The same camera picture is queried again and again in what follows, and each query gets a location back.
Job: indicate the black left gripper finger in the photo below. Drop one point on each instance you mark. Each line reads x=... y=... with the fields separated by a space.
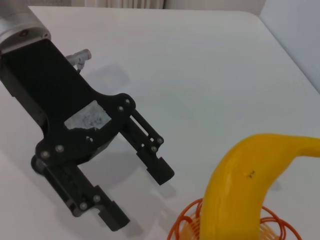
x=152 y=160
x=80 y=192

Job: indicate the beige curtain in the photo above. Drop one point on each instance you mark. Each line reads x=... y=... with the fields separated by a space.
x=125 y=3

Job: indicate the yellow banana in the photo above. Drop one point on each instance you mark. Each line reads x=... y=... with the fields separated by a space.
x=232 y=187

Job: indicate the orange woven plastic basket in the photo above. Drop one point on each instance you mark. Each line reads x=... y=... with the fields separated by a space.
x=191 y=228

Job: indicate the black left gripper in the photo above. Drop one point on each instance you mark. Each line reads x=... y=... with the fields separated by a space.
x=50 y=87

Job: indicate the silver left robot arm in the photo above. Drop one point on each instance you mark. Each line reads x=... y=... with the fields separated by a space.
x=17 y=27

